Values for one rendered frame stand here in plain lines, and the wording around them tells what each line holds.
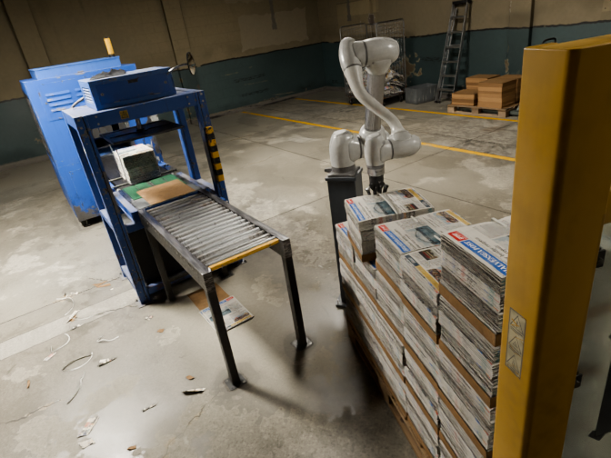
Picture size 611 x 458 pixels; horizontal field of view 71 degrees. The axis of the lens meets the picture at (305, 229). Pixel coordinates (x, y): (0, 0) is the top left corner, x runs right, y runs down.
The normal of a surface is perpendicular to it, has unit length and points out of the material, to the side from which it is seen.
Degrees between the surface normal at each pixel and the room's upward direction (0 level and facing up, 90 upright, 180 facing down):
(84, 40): 90
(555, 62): 90
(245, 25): 90
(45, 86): 90
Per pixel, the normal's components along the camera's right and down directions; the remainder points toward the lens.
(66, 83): 0.56, 0.29
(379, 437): -0.14, -0.89
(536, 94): -0.96, 0.23
